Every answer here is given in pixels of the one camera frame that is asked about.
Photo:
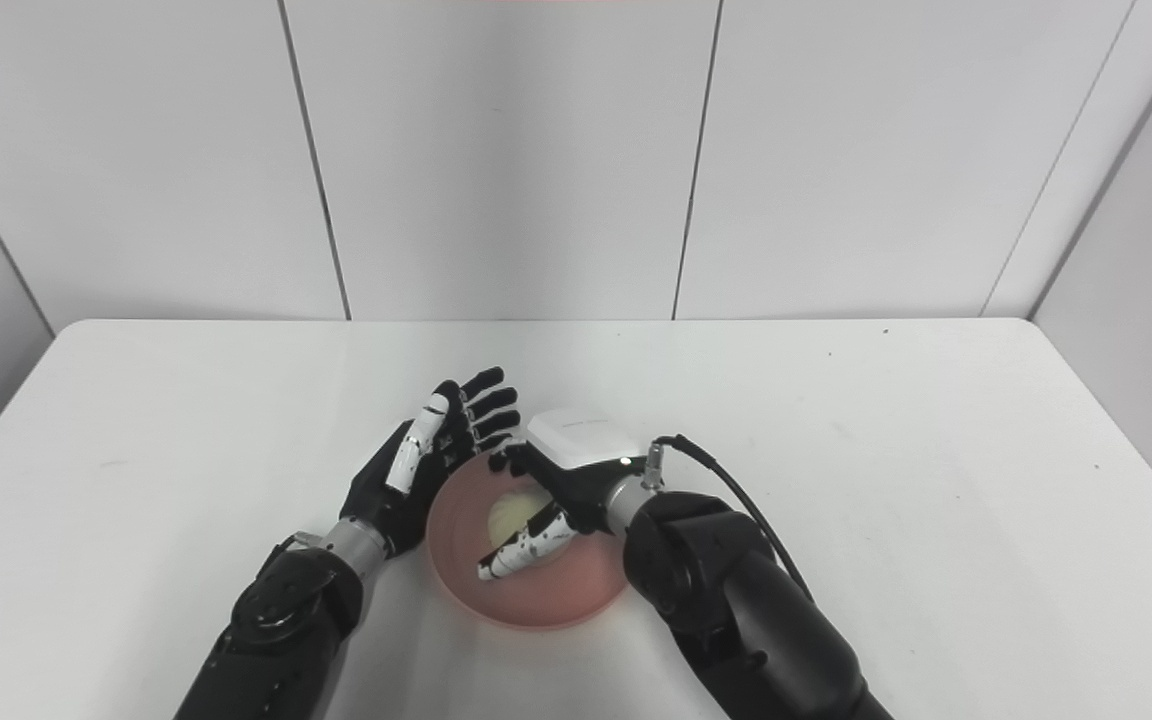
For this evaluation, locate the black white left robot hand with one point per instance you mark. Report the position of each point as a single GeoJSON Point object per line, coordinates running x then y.
{"type": "Point", "coordinates": [386, 480]}

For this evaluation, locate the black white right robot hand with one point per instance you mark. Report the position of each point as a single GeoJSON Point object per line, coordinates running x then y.
{"type": "Point", "coordinates": [581, 465]}

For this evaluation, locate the cream steamed bun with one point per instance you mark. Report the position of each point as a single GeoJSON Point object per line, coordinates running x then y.
{"type": "Point", "coordinates": [511, 512]}

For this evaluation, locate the pink round plate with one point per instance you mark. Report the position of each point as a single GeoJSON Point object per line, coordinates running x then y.
{"type": "Point", "coordinates": [556, 595]}

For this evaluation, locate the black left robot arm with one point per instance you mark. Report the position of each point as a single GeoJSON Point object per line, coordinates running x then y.
{"type": "Point", "coordinates": [276, 630]}

